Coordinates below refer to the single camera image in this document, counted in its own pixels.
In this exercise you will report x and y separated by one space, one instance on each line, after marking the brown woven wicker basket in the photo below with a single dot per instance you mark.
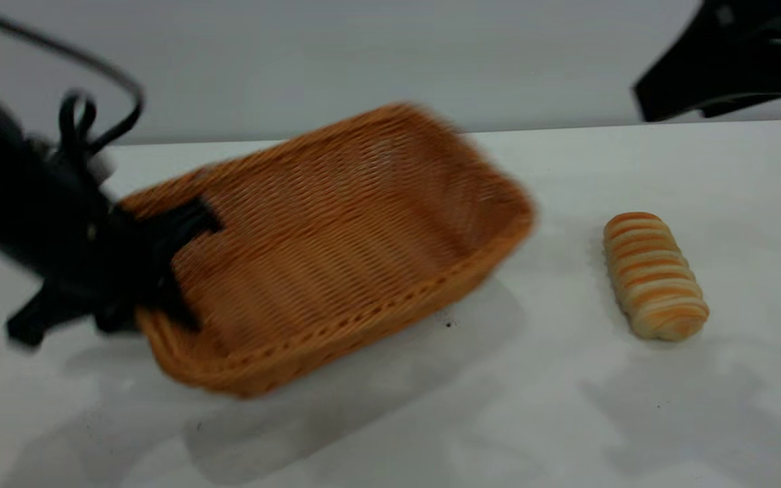
350 251

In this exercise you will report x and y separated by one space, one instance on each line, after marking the striped orange bread roll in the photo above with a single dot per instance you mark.
653 278

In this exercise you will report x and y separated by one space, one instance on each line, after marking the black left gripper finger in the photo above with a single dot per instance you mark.
184 227
177 308

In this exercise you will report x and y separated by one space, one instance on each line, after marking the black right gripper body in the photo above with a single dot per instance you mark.
736 61

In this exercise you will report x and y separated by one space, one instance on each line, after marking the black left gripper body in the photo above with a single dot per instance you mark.
109 271

